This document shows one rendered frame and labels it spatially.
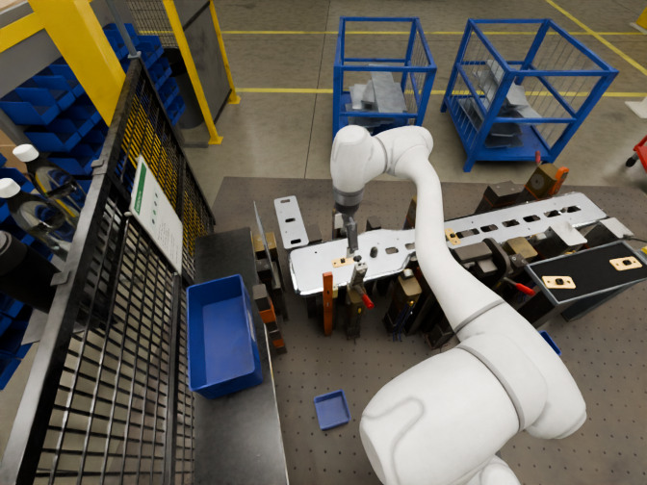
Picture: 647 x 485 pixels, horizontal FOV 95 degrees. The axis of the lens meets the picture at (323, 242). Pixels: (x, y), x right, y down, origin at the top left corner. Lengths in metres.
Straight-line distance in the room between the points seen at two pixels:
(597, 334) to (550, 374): 1.21
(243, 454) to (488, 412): 0.64
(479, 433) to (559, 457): 1.00
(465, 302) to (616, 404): 1.15
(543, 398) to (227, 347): 0.79
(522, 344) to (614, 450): 1.07
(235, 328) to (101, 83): 0.83
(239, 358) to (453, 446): 0.68
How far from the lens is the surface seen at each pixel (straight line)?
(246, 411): 0.96
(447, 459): 0.47
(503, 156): 3.39
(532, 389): 0.53
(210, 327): 1.06
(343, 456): 1.25
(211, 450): 0.97
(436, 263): 0.60
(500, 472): 1.06
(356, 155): 0.74
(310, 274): 1.12
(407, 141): 0.82
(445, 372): 0.48
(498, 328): 0.55
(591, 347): 1.71
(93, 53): 1.14
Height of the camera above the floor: 1.95
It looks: 53 degrees down
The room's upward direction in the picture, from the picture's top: 1 degrees counter-clockwise
